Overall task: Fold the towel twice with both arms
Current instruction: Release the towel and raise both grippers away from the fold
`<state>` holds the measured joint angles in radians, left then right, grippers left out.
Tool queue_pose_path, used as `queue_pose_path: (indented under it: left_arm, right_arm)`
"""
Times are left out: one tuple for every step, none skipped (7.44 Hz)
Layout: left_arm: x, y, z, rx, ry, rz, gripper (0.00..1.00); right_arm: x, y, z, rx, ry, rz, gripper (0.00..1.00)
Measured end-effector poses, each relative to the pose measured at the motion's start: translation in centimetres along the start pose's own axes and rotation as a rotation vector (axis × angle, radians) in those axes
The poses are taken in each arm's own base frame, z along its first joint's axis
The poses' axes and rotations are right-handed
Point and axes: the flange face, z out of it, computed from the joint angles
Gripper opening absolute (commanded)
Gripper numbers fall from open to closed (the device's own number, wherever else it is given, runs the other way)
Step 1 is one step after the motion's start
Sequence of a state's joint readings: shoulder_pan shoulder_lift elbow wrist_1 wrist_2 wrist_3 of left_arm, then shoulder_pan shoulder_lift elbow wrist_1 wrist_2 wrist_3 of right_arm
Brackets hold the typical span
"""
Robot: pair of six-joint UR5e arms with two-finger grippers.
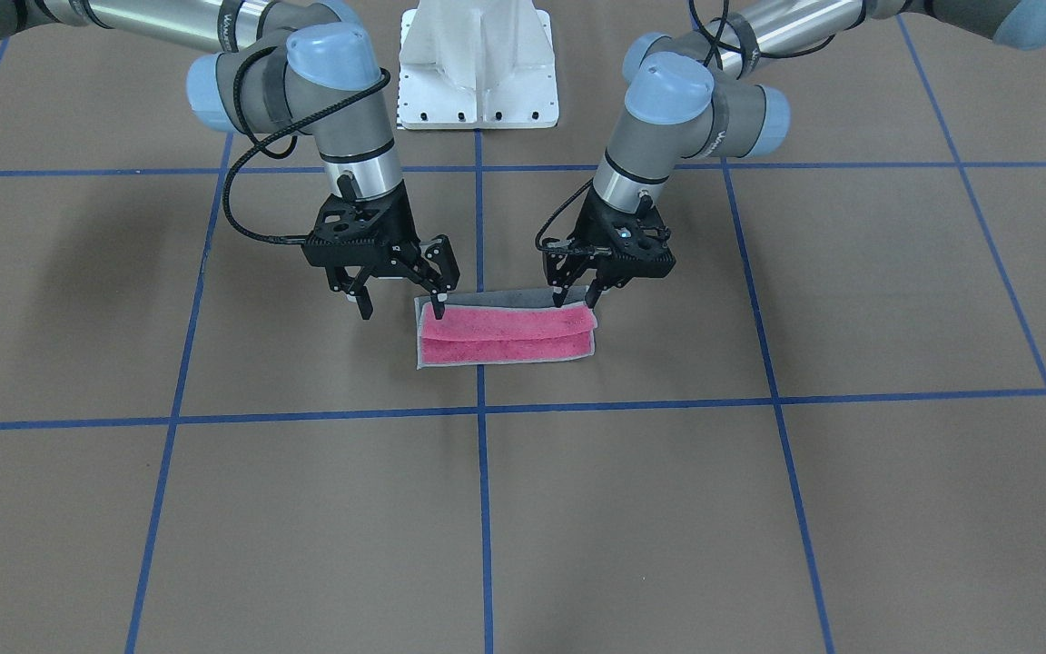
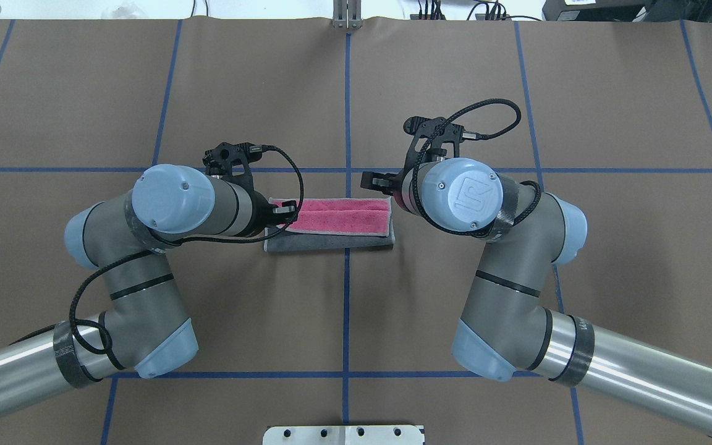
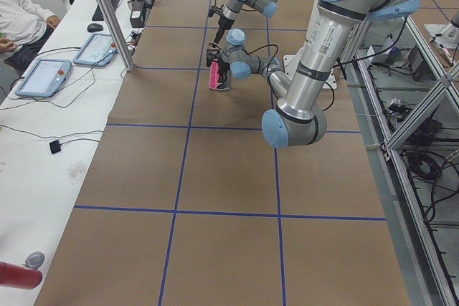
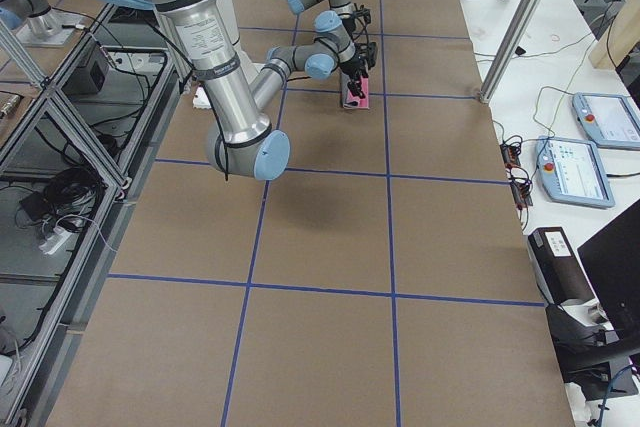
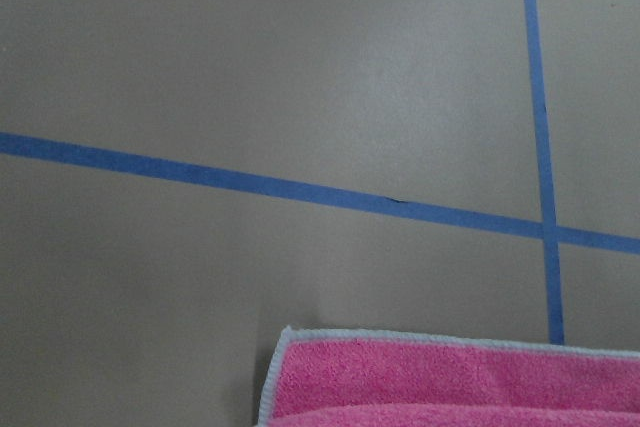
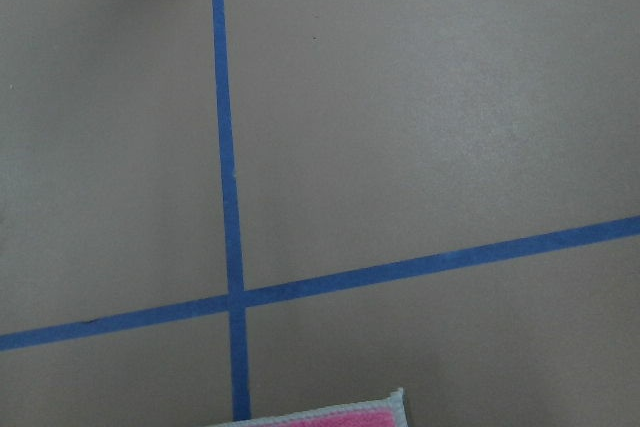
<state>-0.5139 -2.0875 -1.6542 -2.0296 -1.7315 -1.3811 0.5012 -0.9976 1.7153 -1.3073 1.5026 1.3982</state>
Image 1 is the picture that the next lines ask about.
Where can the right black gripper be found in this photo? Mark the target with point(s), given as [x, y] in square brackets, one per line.
[433, 256]

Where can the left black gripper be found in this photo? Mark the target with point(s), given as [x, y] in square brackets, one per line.
[560, 268]

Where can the pink towel white edging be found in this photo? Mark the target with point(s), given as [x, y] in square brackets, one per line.
[520, 326]

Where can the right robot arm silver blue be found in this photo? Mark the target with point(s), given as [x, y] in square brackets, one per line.
[271, 70]

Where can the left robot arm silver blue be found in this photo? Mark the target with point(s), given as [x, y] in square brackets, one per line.
[688, 97]

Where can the brown paper table cover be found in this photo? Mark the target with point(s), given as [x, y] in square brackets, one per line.
[825, 431]

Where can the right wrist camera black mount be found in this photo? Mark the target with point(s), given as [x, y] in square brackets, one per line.
[349, 233]

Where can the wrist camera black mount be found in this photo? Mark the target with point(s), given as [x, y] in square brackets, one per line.
[640, 249]
[349, 233]

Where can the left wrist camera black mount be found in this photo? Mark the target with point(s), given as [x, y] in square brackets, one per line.
[640, 249]

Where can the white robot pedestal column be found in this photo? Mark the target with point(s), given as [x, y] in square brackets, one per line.
[468, 65]

